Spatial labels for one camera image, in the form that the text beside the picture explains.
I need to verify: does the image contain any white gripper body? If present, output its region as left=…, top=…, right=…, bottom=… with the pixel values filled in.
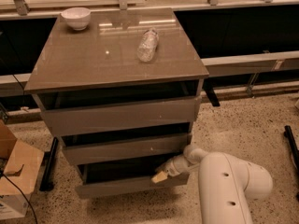
left=156, top=155, right=191, bottom=176

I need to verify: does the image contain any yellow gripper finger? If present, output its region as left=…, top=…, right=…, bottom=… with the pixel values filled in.
left=151, top=171, right=168, bottom=184

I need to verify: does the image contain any grey bottom drawer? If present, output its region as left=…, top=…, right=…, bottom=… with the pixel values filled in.
left=76, top=153, right=189, bottom=199

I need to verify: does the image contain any grey drawer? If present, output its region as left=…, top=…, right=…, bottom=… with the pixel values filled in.
left=76, top=153, right=189, bottom=199
left=63, top=133, right=192, bottom=165
left=41, top=97, right=201, bottom=136

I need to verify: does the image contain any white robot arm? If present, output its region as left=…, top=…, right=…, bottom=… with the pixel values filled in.
left=151, top=145, right=273, bottom=224

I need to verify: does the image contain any grey drawer cabinet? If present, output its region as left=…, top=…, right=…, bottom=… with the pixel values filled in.
left=24, top=7, right=210, bottom=185

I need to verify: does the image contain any grey middle drawer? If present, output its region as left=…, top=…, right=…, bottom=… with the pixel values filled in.
left=63, top=133, right=192, bottom=165

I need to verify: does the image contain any grey top drawer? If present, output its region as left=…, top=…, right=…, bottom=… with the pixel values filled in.
left=41, top=97, right=201, bottom=136

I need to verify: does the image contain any black leg behind cabinet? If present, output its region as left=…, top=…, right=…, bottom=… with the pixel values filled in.
left=203, top=79, right=220, bottom=106

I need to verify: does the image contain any black left floor bar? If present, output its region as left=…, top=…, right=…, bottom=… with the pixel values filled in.
left=39, top=137, right=59, bottom=191

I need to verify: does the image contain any black floor bar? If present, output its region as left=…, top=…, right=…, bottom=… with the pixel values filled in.
left=39, top=137, right=59, bottom=191
left=284, top=125, right=299, bottom=171

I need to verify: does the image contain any black right floor bar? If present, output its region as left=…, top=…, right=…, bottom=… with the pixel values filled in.
left=284, top=125, right=299, bottom=171

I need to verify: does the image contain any clear plastic bottle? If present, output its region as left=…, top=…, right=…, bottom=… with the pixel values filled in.
left=137, top=28, right=159, bottom=63

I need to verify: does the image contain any brown cardboard box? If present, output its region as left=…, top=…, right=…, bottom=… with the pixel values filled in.
left=0, top=121, right=44, bottom=220

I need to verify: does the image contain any grey low ledge beam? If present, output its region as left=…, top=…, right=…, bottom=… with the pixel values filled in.
left=0, top=50, right=299, bottom=97

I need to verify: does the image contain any white ceramic bowl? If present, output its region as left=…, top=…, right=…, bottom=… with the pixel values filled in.
left=61, top=7, right=91, bottom=31

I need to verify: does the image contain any black cable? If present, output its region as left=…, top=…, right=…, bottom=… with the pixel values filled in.
left=0, top=170, right=39, bottom=224

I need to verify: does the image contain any metal window rail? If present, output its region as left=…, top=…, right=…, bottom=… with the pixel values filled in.
left=0, top=0, right=299, bottom=20

